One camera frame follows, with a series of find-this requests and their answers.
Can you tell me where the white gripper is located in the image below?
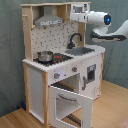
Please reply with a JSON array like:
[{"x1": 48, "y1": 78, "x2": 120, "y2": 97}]
[{"x1": 70, "y1": 13, "x2": 87, "y2": 22}]

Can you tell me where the white microwave door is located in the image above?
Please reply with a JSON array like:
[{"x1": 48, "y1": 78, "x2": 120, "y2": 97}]
[{"x1": 70, "y1": 5, "x2": 82, "y2": 13}]

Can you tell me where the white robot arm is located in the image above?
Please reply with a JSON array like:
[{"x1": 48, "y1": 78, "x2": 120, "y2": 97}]
[{"x1": 70, "y1": 11, "x2": 128, "y2": 42}]

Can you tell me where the wooden toy kitchen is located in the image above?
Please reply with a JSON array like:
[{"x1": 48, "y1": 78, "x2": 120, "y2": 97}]
[{"x1": 22, "y1": 2, "x2": 105, "y2": 128}]

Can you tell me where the microwave keypad panel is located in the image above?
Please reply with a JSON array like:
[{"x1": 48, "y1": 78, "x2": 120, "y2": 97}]
[{"x1": 82, "y1": 4, "x2": 89, "y2": 12}]

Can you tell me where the grey range hood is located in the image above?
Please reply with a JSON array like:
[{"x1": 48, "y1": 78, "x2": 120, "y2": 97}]
[{"x1": 35, "y1": 6, "x2": 63, "y2": 27}]

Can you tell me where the black faucet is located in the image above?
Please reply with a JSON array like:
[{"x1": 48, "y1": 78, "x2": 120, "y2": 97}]
[{"x1": 67, "y1": 33, "x2": 82, "y2": 49}]

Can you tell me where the grey sink basin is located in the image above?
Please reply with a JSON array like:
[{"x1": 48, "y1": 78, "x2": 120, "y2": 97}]
[{"x1": 66, "y1": 47, "x2": 94, "y2": 56}]

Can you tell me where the black stovetop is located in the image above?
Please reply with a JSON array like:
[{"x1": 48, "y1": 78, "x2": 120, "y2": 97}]
[{"x1": 35, "y1": 53, "x2": 71, "y2": 67}]

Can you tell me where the silver cooking pot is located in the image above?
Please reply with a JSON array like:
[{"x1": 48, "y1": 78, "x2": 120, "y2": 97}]
[{"x1": 37, "y1": 51, "x2": 53, "y2": 62}]

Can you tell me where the right red stove knob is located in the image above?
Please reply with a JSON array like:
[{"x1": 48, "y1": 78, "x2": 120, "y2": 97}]
[{"x1": 71, "y1": 66, "x2": 79, "y2": 73}]

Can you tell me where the red stove knob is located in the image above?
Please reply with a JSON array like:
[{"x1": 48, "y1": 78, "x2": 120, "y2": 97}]
[
  {"x1": 71, "y1": 66, "x2": 79, "y2": 73},
  {"x1": 54, "y1": 73, "x2": 60, "y2": 79}
]

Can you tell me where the grey ice dispenser panel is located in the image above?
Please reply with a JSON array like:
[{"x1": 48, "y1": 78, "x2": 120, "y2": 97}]
[{"x1": 87, "y1": 65, "x2": 96, "y2": 83}]

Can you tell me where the left red stove knob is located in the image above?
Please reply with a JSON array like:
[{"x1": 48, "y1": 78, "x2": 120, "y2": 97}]
[{"x1": 54, "y1": 73, "x2": 60, "y2": 79}]

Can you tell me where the white oven door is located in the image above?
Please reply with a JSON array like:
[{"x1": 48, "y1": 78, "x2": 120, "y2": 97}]
[{"x1": 49, "y1": 86, "x2": 93, "y2": 128}]

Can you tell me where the grey fridge door handle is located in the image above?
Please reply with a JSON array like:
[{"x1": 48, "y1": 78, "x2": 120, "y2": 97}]
[{"x1": 82, "y1": 76, "x2": 86, "y2": 90}]

